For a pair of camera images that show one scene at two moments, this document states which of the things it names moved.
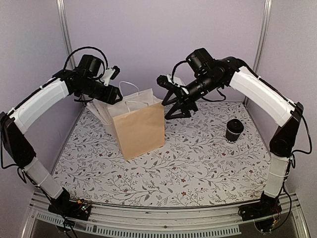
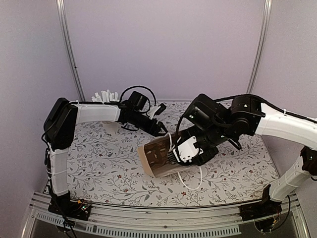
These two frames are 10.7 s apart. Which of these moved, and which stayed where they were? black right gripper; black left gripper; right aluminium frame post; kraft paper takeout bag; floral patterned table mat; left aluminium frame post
Moved: black left gripper; kraft paper takeout bag; black right gripper
Stayed: floral patterned table mat; right aluminium frame post; left aluminium frame post
